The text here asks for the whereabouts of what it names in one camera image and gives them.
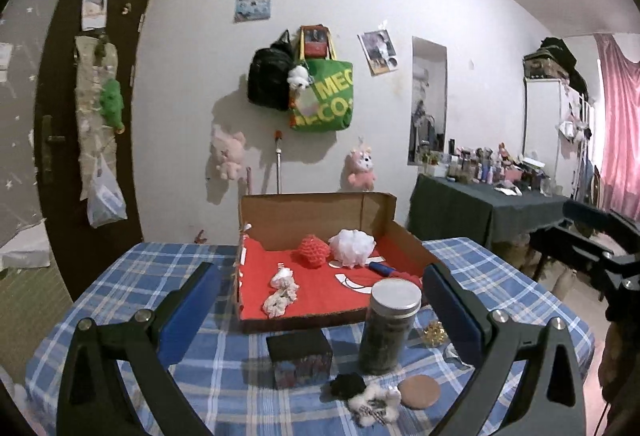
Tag blue foam roller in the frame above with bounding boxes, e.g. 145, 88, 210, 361
368, 262, 396, 277

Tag cream fuzzy scrunchie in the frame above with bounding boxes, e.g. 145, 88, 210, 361
262, 283, 299, 319

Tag white soft cloth piece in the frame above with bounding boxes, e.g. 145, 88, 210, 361
270, 263, 295, 290

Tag red yarn ball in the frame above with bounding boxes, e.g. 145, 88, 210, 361
390, 271, 423, 289

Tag short jar gold contents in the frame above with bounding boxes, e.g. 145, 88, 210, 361
422, 320, 449, 348

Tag tall jar dark contents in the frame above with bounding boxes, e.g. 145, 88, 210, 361
358, 278, 422, 374

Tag pink curtain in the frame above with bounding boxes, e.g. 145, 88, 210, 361
594, 34, 639, 222

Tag round beige powder puff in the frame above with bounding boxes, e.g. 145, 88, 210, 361
398, 374, 440, 410

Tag dark green side table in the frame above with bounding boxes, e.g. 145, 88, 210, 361
407, 174, 566, 248

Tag dark wooden door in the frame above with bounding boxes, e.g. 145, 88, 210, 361
35, 0, 149, 299

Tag white fluffy plush toy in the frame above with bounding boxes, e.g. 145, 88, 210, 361
347, 383, 401, 427

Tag small dark box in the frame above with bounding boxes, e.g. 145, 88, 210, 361
266, 329, 333, 390

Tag black scrunchie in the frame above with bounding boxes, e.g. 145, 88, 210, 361
329, 372, 367, 400

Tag white mesh bath pouf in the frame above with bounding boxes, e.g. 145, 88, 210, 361
329, 229, 376, 268

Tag white wardrobe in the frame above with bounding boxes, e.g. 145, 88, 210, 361
523, 79, 591, 198

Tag red cardboard box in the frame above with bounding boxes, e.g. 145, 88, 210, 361
234, 193, 437, 333

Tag plastic bag on door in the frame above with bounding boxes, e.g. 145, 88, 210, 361
87, 155, 128, 228

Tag blue plaid tablecloth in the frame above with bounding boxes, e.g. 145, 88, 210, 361
25, 238, 596, 435

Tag red knitted ball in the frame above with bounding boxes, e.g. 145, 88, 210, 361
296, 235, 331, 269

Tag pink bear plush right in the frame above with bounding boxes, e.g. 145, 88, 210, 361
346, 143, 376, 191

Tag pale pink plush left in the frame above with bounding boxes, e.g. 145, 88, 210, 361
212, 125, 246, 181

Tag green plush on door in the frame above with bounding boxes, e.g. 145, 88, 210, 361
100, 78, 125, 134

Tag black backpack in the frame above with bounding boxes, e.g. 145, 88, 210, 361
247, 30, 294, 111

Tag green tote bag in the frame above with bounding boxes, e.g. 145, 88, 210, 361
288, 25, 355, 133

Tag white dog plush on bag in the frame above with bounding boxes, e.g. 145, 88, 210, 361
286, 65, 311, 92

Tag photo on door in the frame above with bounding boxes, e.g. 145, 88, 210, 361
81, 0, 108, 31

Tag photo poster on wall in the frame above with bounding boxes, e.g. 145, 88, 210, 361
358, 29, 398, 76

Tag blue wall poster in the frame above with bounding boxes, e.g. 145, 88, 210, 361
234, 0, 271, 22

